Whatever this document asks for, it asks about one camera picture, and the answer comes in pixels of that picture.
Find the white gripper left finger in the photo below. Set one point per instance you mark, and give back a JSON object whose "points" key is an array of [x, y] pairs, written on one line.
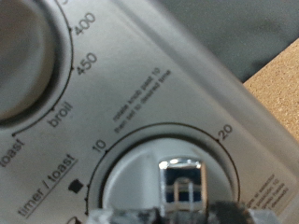
{"points": [[124, 217]]}

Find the silver toaster oven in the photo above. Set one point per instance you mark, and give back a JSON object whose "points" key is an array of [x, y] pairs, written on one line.
{"points": [[140, 62]]}

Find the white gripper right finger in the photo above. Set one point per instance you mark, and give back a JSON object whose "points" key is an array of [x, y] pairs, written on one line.
{"points": [[243, 214]]}

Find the silver oven knob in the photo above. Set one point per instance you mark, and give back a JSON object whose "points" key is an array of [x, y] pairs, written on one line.
{"points": [[21, 56], [134, 180]]}

